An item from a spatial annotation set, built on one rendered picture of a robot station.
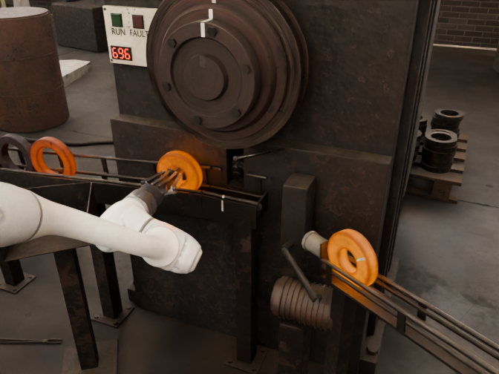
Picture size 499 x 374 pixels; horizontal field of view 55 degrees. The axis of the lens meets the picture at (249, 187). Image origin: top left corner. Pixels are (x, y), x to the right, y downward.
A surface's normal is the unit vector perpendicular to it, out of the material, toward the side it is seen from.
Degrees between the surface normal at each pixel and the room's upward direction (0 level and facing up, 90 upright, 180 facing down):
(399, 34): 90
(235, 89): 90
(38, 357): 0
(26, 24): 90
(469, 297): 0
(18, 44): 90
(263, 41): 62
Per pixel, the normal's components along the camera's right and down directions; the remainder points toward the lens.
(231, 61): -0.38, 0.44
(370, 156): 0.00, -0.88
